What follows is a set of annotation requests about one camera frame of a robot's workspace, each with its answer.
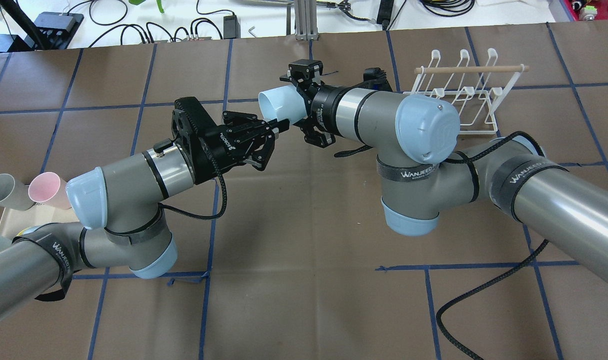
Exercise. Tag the black power adapter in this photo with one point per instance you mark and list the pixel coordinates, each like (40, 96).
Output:
(231, 27)

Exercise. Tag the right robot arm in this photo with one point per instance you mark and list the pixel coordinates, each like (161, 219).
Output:
(422, 174)

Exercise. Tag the cream plastic tray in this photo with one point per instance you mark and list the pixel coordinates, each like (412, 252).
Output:
(14, 221)

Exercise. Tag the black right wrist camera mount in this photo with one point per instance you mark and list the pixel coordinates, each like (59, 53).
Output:
(376, 79)

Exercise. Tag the white wire cup rack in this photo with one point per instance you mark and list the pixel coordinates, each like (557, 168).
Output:
(476, 92)

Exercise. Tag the pink plastic cup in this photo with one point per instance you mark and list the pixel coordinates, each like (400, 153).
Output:
(49, 189)

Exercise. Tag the green plastic clamp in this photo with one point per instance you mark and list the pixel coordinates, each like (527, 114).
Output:
(149, 4)

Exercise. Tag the aluminium frame post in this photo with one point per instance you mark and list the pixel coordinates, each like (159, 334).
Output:
(306, 20)

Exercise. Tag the grey plastic cup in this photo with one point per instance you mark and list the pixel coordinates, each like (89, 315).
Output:
(14, 194)

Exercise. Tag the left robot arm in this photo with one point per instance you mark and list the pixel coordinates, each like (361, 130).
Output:
(121, 219)

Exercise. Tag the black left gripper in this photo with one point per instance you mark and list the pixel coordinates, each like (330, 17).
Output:
(211, 146)

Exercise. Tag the black cable hub box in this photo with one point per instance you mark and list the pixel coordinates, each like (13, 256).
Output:
(58, 29)

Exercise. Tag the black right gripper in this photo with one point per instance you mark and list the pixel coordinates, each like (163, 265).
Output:
(323, 107)

